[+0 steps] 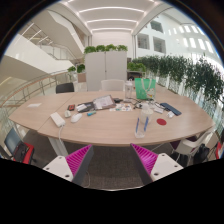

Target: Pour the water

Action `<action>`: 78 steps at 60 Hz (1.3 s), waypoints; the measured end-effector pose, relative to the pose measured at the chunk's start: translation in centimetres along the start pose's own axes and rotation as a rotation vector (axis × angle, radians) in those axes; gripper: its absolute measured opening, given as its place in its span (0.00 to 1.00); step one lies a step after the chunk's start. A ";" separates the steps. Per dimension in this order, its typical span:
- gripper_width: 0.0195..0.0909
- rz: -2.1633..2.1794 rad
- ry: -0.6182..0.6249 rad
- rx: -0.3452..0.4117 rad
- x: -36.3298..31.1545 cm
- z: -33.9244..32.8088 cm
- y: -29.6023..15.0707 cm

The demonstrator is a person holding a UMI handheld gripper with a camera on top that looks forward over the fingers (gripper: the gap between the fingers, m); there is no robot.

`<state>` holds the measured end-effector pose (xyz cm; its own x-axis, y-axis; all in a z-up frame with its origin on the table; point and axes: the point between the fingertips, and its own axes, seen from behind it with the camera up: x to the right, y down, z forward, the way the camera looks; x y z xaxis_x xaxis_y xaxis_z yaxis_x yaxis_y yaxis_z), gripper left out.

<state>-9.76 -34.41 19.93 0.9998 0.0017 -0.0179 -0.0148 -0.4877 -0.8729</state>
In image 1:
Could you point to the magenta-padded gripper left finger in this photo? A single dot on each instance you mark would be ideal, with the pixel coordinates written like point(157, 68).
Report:
point(78, 160)

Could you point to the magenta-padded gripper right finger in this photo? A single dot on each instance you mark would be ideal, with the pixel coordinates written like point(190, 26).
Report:
point(146, 159)

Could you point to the clear plastic drink bottle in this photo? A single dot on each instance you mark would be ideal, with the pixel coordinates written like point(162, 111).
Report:
point(141, 128)

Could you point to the white power strip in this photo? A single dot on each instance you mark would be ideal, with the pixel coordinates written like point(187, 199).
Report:
point(57, 119)

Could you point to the white mug with blue print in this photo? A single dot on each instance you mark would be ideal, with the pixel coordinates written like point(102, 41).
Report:
point(150, 113)

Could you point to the white chair with armrests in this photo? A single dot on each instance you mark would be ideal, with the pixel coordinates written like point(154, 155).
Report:
point(191, 146)

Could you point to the small cyan marker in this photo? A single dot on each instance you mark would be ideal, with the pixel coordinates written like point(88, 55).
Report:
point(91, 113)

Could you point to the white plastic packet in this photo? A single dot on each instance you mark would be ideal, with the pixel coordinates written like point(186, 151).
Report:
point(170, 114)

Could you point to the small white box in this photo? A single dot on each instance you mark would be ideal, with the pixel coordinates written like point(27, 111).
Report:
point(81, 107)

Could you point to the small dark red case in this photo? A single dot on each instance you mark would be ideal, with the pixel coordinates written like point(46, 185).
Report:
point(71, 107)

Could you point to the dark blue keyboard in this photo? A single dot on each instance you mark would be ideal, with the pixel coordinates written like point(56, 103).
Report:
point(170, 108)

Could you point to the colourful sticker sheet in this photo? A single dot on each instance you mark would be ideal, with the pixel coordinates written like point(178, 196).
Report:
point(121, 107)

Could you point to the open notebook with dark cover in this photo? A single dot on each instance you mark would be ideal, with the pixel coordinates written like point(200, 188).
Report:
point(104, 101)

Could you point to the black charger block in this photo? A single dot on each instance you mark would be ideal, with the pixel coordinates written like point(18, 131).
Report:
point(117, 100)

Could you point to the green tote bag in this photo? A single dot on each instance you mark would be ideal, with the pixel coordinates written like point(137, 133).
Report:
point(144, 90)

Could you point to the grey and red chair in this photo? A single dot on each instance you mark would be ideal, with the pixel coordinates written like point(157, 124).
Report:
point(11, 140)

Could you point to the white paper sheet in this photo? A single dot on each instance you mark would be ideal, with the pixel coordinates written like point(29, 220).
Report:
point(34, 105)

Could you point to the black chair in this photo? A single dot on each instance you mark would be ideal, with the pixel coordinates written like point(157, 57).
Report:
point(65, 87)

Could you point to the white chair with round back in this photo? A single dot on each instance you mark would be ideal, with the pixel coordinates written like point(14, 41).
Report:
point(112, 85)

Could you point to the small potted plants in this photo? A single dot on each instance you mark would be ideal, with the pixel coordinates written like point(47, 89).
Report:
point(80, 68)

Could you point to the white cabinet topped with plants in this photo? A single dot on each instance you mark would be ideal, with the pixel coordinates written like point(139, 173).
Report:
point(106, 70)

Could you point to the row of green hedge plants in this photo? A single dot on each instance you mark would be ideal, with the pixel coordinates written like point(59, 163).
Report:
point(186, 71)

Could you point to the ceiling light strips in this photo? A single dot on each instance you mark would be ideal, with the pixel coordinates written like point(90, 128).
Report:
point(111, 20)

